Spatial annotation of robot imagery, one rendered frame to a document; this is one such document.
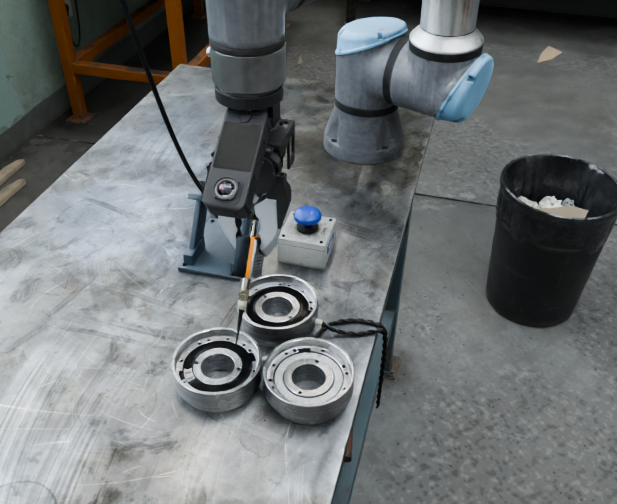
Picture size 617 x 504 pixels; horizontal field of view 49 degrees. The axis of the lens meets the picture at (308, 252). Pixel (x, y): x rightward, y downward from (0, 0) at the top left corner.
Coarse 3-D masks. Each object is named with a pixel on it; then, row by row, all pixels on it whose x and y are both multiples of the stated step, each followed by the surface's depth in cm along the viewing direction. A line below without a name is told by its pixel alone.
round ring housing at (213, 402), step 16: (192, 336) 81; (208, 336) 82; (224, 336) 83; (240, 336) 82; (176, 352) 79; (208, 352) 80; (224, 352) 80; (256, 352) 80; (176, 368) 78; (208, 368) 81; (224, 368) 82; (240, 368) 79; (256, 368) 79; (176, 384) 77; (256, 384) 77; (192, 400) 76; (208, 400) 75; (224, 400) 75; (240, 400) 76
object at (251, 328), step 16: (256, 288) 90; (304, 288) 90; (256, 304) 87; (272, 304) 89; (288, 304) 89; (272, 320) 85; (304, 320) 83; (256, 336) 84; (272, 336) 83; (288, 336) 83; (304, 336) 86
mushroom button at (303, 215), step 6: (300, 210) 96; (306, 210) 96; (312, 210) 96; (318, 210) 97; (294, 216) 96; (300, 216) 95; (306, 216) 95; (312, 216) 95; (318, 216) 96; (300, 222) 95; (306, 222) 95; (312, 222) 95; (318, 222) 96
